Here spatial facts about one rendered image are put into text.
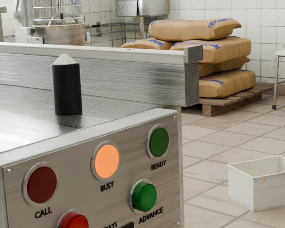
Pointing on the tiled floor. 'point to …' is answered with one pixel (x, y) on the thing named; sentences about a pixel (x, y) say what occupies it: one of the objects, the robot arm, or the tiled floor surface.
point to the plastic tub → (262, 182)
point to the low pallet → (231, 100)
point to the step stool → (277, 71)
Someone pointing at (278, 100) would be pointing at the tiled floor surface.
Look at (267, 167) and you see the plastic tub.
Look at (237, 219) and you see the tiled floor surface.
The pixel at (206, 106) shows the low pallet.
